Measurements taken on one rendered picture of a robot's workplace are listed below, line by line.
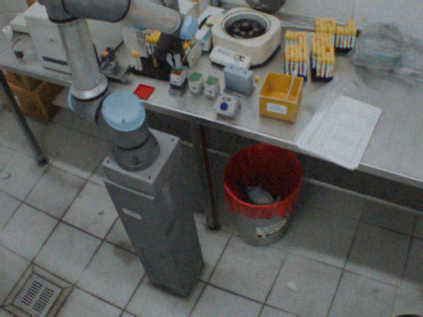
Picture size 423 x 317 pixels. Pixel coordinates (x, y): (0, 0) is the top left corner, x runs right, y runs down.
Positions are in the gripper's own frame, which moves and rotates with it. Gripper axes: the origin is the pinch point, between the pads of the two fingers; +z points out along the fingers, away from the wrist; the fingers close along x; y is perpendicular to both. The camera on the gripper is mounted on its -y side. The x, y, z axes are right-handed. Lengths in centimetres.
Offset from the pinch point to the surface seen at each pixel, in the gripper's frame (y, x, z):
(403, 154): -2, -87, 10
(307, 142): -11, -54, 9
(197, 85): -0.9, -8.8, 5.3
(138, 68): 2.8, 19.5, 7.5
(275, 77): 9.6, -35.1, 2.5
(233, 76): 4.6, -20.9, 2.2
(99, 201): -16, 55, 98
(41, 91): 27, 123, 73
